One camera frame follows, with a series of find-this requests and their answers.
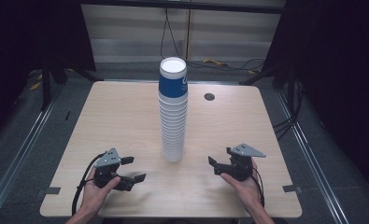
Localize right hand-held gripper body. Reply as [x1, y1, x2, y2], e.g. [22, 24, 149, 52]
[229, 143, 266, 183]

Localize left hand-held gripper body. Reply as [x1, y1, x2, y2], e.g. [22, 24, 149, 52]
[92, 147, 122, 189]

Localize stack of paper cups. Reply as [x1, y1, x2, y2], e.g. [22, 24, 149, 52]
[157, 91, 189, 163]

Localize person's right hand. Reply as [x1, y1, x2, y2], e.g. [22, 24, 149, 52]
[220, 158, 264, 216]

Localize person's left hand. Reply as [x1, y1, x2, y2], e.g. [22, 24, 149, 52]
[80, 167, 121, 216]

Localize grey tape strip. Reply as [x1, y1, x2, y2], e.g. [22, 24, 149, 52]
[36, 186, 62, 197]
[281, 184, 304, 194]

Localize black metal stand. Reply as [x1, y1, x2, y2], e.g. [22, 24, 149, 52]
[238, 60, 298, 110]
[40, 59, 105, 111]

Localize dark curtain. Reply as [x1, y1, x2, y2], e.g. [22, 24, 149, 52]
[0, 0, 96, 144]
[261, 0, 369, 200]

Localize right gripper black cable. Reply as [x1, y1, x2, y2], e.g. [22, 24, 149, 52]
[249, 167, 266, 208]

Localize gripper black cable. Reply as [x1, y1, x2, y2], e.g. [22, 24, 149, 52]
[249, 167, 266, 208]
[71, 151, 107, 217]

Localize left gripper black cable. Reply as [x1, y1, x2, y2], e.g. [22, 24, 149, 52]
[71, 151, 107, 217]

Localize black floor cables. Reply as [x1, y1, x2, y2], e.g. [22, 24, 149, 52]
[271, 78, 305, 142]

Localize metal floor rail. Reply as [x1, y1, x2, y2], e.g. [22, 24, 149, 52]
[274, 90, 349, 224]
[0, 92, 64, 217]

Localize hanging black cable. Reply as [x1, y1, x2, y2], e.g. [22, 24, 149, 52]
[159, 7, 205, 68]

